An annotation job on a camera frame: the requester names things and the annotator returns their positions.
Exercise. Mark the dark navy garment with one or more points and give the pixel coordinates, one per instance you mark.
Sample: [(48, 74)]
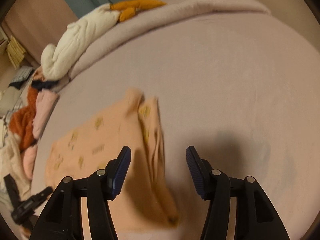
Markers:
[(40, 85)]

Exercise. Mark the grey plaid pillow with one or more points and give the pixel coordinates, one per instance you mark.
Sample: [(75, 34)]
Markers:
[(21, 76)]

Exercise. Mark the straw woven item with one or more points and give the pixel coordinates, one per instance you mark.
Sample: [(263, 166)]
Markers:
[(16, 52)]

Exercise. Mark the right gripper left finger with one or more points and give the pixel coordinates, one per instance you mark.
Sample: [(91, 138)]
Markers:
[(61, 217)]

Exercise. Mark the light pink garment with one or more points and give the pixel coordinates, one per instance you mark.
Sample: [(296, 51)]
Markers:
[(28, 161)]

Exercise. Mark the cream fleece garment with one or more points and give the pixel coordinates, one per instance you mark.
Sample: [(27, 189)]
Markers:
[(11, 164)]

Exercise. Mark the rust fuzzy garment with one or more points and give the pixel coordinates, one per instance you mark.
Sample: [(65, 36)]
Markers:
[(21, 122)]

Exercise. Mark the pink curtain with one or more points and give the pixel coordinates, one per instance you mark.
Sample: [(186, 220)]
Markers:
[(37, 23)]

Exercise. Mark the folded pink garment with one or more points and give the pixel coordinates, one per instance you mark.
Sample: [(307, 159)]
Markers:
[(45, 102)]

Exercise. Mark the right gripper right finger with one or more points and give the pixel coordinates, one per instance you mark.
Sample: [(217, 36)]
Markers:
[(256, 217)]

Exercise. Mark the mauve folded duvet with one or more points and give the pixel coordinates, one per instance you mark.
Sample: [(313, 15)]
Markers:
[(174, 11)]

